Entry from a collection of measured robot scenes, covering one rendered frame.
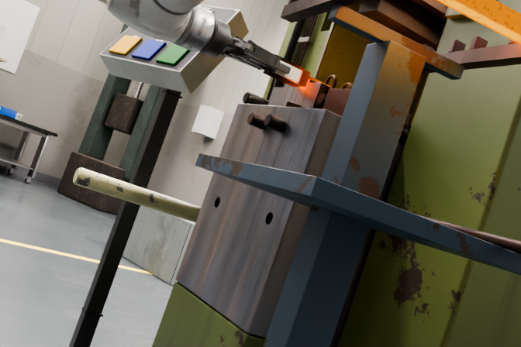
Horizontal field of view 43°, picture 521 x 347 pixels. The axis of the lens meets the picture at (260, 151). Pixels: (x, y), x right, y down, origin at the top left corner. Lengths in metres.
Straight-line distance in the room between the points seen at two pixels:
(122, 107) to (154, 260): 4.03
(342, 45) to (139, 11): 0.67
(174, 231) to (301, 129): 3.36
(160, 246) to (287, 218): 3.49
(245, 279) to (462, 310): 0.41
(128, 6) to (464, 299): 0.80
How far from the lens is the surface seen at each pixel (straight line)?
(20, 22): 9.22
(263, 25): 8.01
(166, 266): 4.60
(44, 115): 9.42
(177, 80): 1.79
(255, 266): 1.30
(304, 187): 0.64
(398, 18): 1.61
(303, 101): 1.46
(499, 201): 1.20
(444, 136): 1.30
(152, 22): 1.30
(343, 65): 1.78
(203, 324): 1.42
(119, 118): 8.46
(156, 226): 4.81
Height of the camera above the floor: 0.70
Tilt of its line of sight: 4 degrees up
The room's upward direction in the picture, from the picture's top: 19 degrees clockwise
